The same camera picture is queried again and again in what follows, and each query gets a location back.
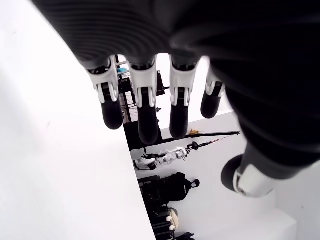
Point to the black backpack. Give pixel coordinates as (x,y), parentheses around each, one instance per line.
(175,186)

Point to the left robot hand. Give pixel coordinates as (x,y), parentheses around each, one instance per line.
(225,37)

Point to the long black pole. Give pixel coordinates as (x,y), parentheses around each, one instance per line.
(215,134)

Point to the black cabinet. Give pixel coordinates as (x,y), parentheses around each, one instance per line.
(132,136)

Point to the dark equipment rack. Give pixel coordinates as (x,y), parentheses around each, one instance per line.
(124,86)

